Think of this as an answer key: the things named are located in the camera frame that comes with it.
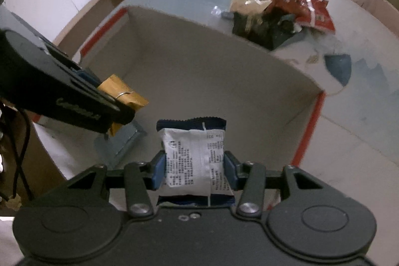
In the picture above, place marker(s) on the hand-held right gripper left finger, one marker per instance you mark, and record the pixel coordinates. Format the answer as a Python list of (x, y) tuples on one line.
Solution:
[(158, 171)]

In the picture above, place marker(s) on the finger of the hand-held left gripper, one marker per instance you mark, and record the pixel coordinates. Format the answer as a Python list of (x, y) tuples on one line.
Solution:
[(120, 111), (85, 76)]

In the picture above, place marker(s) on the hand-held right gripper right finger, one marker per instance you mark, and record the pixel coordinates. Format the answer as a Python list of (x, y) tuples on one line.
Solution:
[(229, 174)]

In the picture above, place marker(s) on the golden orange snack packet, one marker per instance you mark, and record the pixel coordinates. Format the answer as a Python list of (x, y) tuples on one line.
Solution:
[(132, 97)]

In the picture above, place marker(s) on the blue white snack packet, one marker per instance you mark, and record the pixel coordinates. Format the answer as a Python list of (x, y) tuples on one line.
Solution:
[(193, 160)]

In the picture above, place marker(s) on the white cardboard box red tape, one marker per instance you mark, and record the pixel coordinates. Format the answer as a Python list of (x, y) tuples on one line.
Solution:
[(202, 72)]

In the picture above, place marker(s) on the grey blue flat packet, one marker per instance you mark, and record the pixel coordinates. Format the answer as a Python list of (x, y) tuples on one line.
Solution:
[(124, 139)]

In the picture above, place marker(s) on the small silver wrapper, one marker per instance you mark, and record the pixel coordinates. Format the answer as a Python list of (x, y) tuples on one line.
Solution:
[(216, 10)]

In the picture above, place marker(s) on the dark green snack packet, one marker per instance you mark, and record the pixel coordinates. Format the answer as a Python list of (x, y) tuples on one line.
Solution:
[(261, 29)]

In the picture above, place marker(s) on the pink cushioned chair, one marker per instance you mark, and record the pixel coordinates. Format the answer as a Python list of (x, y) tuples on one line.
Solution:
[(378, 9)]

